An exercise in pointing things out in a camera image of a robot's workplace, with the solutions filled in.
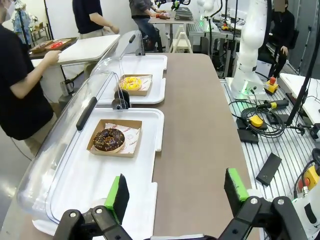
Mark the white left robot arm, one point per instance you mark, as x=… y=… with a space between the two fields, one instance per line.
x=312 y=217

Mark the white step ladder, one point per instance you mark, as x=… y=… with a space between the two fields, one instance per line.
x=182 y=42

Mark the person's right hand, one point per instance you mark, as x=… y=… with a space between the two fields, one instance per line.
x=53 y=57

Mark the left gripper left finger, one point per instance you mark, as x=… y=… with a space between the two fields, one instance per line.
x=117 y=200

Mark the dark brown serving tray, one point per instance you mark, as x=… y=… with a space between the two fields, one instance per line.
x=73 y=39

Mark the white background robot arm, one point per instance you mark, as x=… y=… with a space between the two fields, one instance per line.
x=206 y=10

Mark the grey background work table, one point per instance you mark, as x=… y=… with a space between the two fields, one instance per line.
x=172 y=21

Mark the chocolate donut white drizzle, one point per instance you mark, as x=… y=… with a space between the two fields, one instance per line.
x=41 y=46

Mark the person in dark t-shirt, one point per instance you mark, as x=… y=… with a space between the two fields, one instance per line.
x=87 y=15

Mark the black yellow hand controller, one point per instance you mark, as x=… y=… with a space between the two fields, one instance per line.
x=275 y=104

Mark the person in black shirt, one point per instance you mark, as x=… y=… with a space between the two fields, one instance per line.
x=15 y=107

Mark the clear display lid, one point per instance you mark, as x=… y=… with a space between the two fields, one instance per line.
x=110 y=62
x=50 y=160

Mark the seated person in black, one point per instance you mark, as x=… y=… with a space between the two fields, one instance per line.
x=282 y=22

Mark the black tripod pole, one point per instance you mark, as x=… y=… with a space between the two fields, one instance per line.
x=303 y=82

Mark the yellow donut in box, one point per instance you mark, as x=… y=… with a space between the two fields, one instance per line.
x=140 y=93

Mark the yellow sprinkled donut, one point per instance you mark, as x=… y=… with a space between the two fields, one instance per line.
x=125 y=86

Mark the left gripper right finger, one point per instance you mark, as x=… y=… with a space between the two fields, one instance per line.
x=260 y=220

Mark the seated person in jeans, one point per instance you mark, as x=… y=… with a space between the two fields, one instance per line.
x=142 y=22

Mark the person in blue floral shirt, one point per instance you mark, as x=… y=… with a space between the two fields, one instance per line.
x=22 y=17

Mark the small white side table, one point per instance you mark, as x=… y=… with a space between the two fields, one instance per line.
x=312 y=96

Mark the person's right forearm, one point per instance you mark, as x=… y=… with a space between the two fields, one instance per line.
x=32 y=75

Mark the yellow foot pedal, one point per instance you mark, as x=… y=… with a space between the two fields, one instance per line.
x=257 y=122

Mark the chocolate donut with nuts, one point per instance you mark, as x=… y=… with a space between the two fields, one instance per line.
x=100 y=143

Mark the large white table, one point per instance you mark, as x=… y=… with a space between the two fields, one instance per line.
x=95 y=47

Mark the white display tray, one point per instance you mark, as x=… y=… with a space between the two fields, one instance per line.
x=145 y=140
x=157 y=75

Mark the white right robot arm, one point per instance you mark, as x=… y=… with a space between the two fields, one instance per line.
x=250 y=37

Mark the yellow emergency stop button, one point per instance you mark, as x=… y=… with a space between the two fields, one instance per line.
x=312 y=177
x=271 y=86

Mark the stack of grey trays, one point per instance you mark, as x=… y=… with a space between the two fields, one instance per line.
x=183 y=13

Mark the flat black box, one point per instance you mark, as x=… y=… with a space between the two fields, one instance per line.
x=277 y=118
x=268 y=170
x=247 y=135

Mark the brown cardboard donut box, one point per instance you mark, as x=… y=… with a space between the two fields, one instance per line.
x=112 y=154
x=37 y=50

